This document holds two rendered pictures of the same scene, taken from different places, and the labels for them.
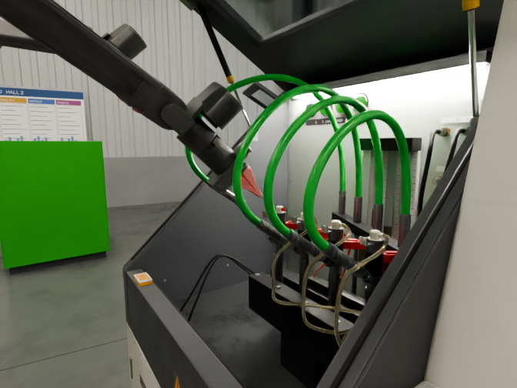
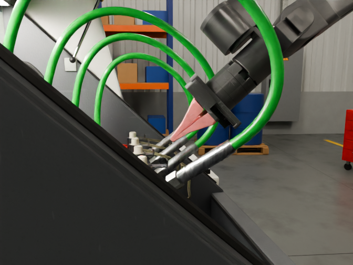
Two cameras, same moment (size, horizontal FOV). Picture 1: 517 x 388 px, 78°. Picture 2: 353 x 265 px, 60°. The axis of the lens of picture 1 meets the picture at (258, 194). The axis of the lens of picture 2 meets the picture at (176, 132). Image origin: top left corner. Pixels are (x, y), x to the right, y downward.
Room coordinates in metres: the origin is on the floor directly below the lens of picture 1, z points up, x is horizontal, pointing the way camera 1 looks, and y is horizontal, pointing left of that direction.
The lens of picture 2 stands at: (1.10, 0.19, 1.26)
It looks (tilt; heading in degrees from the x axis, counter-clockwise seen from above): 10 degrees down; 203
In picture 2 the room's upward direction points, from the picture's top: straight up
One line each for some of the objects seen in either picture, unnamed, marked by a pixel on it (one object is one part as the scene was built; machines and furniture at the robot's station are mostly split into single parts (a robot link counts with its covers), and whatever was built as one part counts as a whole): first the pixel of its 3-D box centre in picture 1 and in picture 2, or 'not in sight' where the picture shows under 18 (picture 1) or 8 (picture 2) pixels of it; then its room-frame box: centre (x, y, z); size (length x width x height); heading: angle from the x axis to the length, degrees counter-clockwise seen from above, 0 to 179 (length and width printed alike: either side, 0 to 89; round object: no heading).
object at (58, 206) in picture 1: (53, 199); not in sight; (3.56, 2.31, 0.65); 0.95 x 0.86 x 1.30; 125
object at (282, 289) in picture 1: (315, 333); not in sight; (0.58, -0.11, 0.91); 0.34 x 0.10 x 0.15; 35
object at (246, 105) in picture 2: not in sight; (229, 122); (-4.33, -1.06, 0.51); 1.20 x 0.85 x 1.02; 115
